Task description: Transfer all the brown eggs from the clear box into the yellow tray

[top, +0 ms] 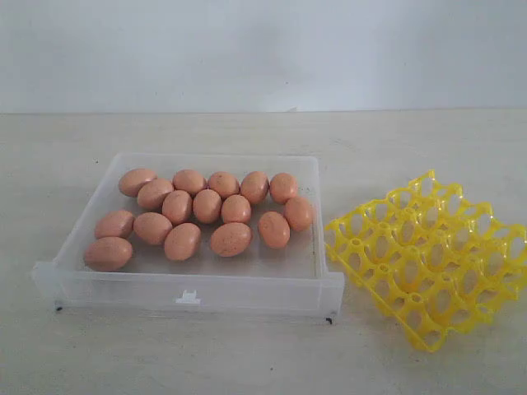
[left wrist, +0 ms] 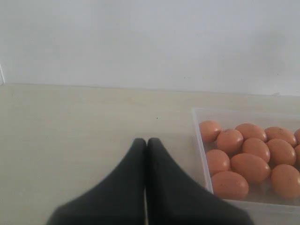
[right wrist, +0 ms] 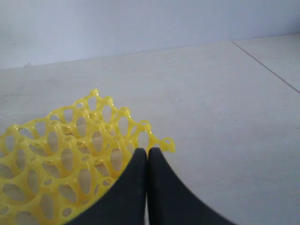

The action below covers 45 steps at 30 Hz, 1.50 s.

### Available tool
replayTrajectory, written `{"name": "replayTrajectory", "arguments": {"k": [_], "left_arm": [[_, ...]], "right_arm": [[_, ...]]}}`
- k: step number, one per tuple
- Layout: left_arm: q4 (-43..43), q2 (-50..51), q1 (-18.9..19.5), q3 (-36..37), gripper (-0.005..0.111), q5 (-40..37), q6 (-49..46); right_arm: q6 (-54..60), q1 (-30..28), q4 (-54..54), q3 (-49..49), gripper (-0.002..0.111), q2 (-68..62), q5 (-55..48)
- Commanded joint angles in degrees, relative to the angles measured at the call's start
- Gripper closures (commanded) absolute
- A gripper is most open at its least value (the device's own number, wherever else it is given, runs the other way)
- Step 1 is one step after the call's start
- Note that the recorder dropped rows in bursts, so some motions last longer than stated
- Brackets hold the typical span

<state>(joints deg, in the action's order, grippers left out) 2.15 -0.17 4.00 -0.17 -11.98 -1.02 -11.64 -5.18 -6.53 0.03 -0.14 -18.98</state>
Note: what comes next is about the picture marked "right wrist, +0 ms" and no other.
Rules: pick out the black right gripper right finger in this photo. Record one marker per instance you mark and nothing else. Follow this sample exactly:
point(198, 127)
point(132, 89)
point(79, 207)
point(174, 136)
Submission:
point(170, 202)

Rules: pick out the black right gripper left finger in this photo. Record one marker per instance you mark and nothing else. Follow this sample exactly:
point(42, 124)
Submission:
point(124, 202)

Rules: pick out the yellow plastic egg tray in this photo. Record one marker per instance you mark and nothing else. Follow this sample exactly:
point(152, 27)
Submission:
point(55, 167)

